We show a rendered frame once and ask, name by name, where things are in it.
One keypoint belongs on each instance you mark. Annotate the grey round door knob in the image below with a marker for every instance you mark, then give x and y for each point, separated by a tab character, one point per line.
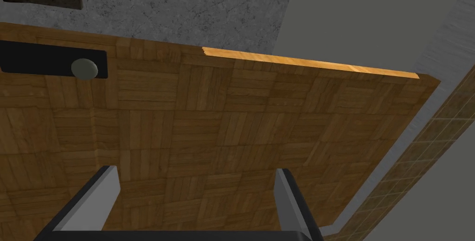
84	69

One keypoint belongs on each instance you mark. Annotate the brown wooden door leaf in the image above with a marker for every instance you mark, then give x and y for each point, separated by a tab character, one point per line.
222	133

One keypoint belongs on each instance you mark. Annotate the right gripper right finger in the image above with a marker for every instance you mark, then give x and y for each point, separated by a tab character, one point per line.
293	204

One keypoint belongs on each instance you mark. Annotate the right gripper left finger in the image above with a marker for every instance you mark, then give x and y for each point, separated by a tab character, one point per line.
91	205

